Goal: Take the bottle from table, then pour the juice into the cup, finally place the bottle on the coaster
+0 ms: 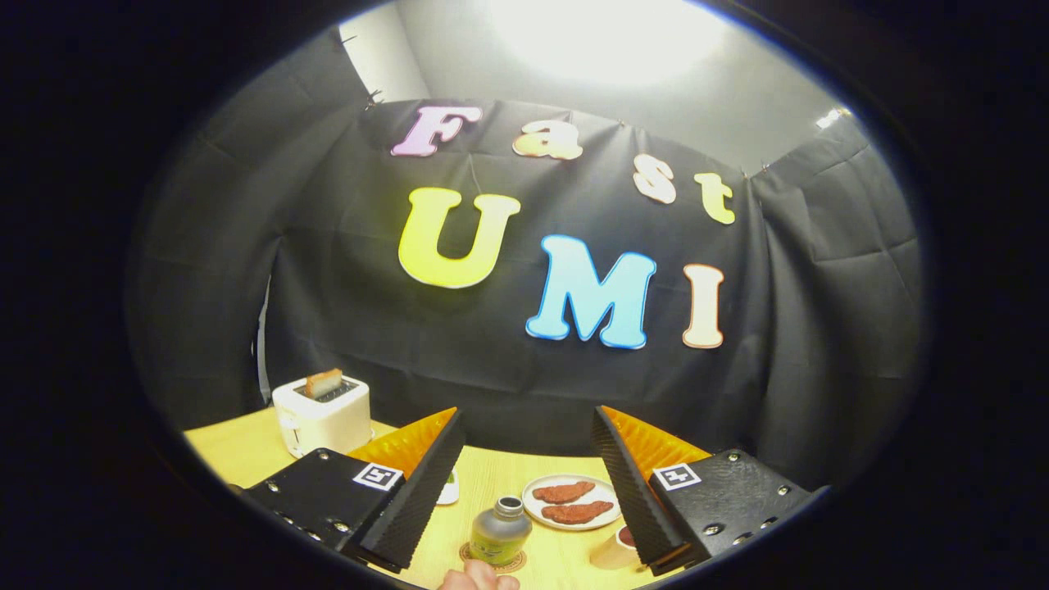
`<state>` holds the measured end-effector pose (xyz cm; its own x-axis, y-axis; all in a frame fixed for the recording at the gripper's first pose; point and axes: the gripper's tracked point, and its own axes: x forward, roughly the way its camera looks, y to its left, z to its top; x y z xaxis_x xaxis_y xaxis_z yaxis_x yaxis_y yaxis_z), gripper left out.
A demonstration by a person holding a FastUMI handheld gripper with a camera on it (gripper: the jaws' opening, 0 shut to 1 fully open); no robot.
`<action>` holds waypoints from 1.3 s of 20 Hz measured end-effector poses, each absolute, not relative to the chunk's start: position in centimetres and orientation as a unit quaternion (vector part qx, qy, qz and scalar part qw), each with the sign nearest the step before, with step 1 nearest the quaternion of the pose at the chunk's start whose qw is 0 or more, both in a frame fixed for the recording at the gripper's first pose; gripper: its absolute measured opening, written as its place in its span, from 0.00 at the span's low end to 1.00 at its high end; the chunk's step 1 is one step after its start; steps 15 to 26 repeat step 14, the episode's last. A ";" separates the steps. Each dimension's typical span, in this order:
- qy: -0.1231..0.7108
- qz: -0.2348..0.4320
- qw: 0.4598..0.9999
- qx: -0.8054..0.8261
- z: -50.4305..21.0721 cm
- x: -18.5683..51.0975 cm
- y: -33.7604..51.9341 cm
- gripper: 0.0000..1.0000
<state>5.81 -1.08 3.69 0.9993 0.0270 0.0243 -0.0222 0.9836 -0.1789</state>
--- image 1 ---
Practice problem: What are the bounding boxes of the toast slice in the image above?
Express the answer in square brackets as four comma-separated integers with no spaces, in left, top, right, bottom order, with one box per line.
[305,368,345,400]

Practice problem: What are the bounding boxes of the white cup wooden handle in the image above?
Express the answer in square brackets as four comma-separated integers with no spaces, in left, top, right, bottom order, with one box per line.
[588,524,640,570]

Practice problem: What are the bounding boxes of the white plate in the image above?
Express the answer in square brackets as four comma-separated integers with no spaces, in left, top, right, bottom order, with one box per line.
[521,474,624,532]

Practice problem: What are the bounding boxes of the round cork coaster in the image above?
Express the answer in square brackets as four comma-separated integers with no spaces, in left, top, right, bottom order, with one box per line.
[459,541,528,574]

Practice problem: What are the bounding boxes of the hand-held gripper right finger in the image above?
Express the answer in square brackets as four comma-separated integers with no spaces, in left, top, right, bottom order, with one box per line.
[592,405,830,576]

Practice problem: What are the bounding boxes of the brown meat piece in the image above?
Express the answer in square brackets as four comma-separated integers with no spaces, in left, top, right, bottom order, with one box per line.
[533,481,597,505]
[541,501,614,525]

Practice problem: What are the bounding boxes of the silver bottle green label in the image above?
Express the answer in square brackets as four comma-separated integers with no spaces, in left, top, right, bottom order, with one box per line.
[469,495,534,568]

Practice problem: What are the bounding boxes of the wooden table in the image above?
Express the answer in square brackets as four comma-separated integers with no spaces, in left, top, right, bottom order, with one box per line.
[182,406,681,590]

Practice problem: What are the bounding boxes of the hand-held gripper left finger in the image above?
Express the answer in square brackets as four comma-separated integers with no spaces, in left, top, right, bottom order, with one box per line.
[238,407,468,574]

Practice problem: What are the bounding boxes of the white toaster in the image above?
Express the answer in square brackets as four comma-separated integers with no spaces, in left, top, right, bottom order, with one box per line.
[272,375,374,458]

